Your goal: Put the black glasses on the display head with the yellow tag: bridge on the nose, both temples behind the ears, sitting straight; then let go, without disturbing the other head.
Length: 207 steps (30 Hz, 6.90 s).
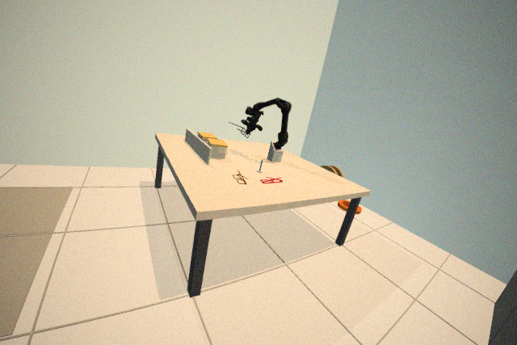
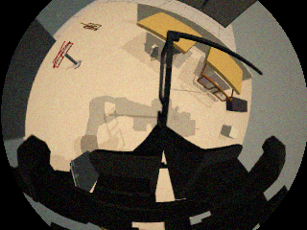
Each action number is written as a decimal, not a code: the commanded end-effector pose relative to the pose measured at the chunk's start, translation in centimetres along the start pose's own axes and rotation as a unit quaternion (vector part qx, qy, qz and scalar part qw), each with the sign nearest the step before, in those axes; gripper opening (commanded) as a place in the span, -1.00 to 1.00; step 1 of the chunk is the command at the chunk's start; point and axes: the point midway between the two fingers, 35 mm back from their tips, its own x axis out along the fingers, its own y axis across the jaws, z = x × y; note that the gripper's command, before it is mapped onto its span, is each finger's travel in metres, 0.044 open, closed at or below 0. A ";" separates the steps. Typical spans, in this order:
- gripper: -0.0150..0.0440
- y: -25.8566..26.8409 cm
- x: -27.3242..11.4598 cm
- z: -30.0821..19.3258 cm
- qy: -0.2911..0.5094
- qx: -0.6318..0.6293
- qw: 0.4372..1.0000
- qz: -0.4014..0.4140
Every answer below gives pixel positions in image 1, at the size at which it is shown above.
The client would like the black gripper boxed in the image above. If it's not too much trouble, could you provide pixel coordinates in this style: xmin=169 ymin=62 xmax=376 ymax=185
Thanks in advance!
xmin=241 ymin=116 xmax=263 ymax=135

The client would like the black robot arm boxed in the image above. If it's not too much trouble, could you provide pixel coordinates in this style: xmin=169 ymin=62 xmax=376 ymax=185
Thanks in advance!
xmin=246 ymin=98 xmax=292 ymax=149

